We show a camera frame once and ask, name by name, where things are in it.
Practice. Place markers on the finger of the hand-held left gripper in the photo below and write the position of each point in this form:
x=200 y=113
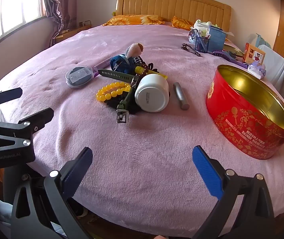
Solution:
x=9 y=95
x=40 y=118

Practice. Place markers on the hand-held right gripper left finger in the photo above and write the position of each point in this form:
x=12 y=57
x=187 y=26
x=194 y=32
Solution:
x=79 y=169

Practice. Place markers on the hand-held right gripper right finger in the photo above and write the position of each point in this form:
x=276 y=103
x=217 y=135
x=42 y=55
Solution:
x=206 y=171

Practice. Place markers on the red round tin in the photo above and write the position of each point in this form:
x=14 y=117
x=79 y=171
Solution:
x=234 y=124

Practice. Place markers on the grey round case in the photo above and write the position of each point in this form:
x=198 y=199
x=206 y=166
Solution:
x=78 y=77

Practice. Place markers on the small purple stick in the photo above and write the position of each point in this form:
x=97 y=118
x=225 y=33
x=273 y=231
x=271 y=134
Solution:
x=95 y=72

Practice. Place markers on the silver tube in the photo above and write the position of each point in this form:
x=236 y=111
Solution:
x=181 y=95

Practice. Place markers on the white cup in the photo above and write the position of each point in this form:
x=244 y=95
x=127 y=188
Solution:
x=154 y=92

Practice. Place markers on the blue plush doll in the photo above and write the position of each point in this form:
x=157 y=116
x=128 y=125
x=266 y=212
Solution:
x=119 y=63

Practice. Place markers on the pink blanket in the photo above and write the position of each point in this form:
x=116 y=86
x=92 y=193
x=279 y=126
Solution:
x=132 y=166

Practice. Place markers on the wooden nightstand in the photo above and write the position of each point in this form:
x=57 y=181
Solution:
x=69 y=31

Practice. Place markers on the window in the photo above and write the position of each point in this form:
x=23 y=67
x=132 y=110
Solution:
x=12 y=7

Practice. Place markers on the patterned curtain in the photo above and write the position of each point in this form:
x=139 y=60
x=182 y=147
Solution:
x=59 y=7

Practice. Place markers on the white tissue pack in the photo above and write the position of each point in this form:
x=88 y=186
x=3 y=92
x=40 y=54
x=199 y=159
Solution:
x=256 y=71

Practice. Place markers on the purple hairbrush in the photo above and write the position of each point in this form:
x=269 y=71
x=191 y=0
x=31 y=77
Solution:
x=219 y=54

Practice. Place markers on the teal comb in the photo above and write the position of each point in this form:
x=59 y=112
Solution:
x=232 y=55

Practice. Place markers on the brown hair clip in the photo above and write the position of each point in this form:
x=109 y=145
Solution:
x=190 y=49

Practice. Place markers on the gold tin lid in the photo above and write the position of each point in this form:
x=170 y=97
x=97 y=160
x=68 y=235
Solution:
x=233 y=48

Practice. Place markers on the orange card box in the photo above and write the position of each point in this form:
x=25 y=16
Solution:
x=254 y=54

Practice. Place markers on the blue mesh pen holder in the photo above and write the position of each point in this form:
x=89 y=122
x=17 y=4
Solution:
x=201 y=45

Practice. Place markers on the chair with white cloth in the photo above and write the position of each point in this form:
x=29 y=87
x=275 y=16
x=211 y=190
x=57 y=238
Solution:
x=279 y=67

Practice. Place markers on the blue box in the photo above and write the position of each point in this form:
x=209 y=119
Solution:
x=216 y=39

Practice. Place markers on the large orange floral pillow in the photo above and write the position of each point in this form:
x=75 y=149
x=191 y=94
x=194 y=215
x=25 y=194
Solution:
x=132 y=20

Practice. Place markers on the teal bag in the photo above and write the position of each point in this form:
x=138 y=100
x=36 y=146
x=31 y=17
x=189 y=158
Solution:
x=263 y=41

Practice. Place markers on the green frog plush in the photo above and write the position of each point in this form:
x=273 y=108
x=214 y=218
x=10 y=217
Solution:
x=201 y=25

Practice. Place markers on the small orange floral pillow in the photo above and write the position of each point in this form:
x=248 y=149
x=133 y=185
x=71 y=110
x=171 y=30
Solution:
x=180 y=22

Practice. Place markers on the wooden headboard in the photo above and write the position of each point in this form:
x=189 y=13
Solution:
x=169 y=5

